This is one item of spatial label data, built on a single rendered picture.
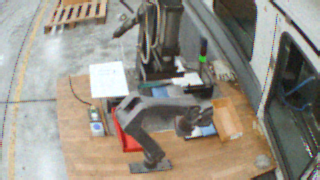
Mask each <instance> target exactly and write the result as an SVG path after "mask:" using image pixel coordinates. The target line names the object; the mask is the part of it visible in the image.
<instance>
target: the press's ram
mask: <svg viewBox="0 0 320 180"><path fill-rule="evenodd" d="M150 48H151V45H150ZM151 50H152V52H153V54H154V56H155V61H149V62H148V64H145V63H144V62H141V66H140V68H141V71H142V74H143V75H144V78H145V82H146V81H155V80H165V79H174V78H183V77H184V73H185V71H184V69H183V66H182V64H181V62H180V60H179V59H175V58H174V56H172V57H165V58H160V57H159V56H160V55H159V53H158V52H157V50H156V48H151Z"/></svg>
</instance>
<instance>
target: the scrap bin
mask: <svg viewBox="0 0 320 180"><path fill-rule="evenodd" d="M115 109H116V108H112V119H113V122H114V126H115V129H116V132H117V135H118V137H119V141H120V144H121V147H122V150H123V153H127V152H138V151H139V152H143V151H144V149H143V148H142V146H140V145H139V143H138V142H136V141H135V139H134V138H132V137H131V136H130V135H127V134H125V132H124V131H123V129H122V127H121V126H120V124H119V122H118V120H117V119H116V116H115V114H114V113H115Z"/></svg>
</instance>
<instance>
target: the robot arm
mask: <svg viewBox="0 0 320 180"><path fill-rule="evenodd" d="M135 102H136V104H135ZM134 104H135V108H134V109H133V110H132V108H133V106H134ZM114 114H115V116H116V119H117V120H118V122H119V124H120V126H121V127H122V129H123V131H124V132H125V134H127V135H130V136H131V137H132V138H134V139H135V141H136V142H138V143H139V145H140V146H142V148H143V149H144V151H143V152H142V153H143V155H144V157H143V160H144V161H141V162H132V163H127V166H128V168H129V172H130V174H136V173H140V174H141V173H150V172H160V171H165V170H172V169H173V166H172V164H171V160H170V159H168V158H167V159H163V158H164V157H165V156H166V153H165V151H163V148H162V147H161V145H159V143H158V142H157V140H156V139H155V140H154V139H153V138H152V137H150V136H149V133H148V132H146V131H145V129H144V128H143V127H141V124H142V122H143V120H144V118H146V117H148V116H155V115H175V118H174V126H175V136H177V137H184V136H187V137H191V136H192V132H193V131H194V130H195V129H196V128H197V127H202V128H205V127H209V126H210V125H211V117H213V115H214V112H213V105H212V104H211V102H210V101H204V102H202V103H198V102H197V101H196V100H195V98H194V97H193V96H192V95H178V96H175V97H147V96H144V95H139V94H138V93H137V91H132V92H130V93H129V94H128V96H127V97H126V98H125V99H124V100H123V101H122V102H121V103H120V104H119V105H118V108H116V109H115V113H114ZM170 166H171V167H170Z"/></svg>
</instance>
